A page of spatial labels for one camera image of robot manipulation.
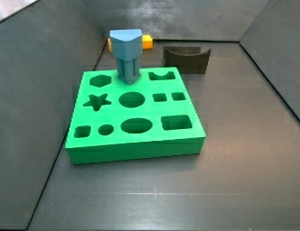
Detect black curved fixture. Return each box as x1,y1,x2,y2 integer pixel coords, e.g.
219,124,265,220
163,46,211,74

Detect green foam shape board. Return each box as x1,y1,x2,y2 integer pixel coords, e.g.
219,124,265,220
65,68,206,164

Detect blue triangular peg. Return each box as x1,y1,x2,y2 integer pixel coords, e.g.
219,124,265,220
108,29,143,85

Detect yellow rectangular block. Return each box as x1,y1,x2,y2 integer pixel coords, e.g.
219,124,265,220
107,34,154,51

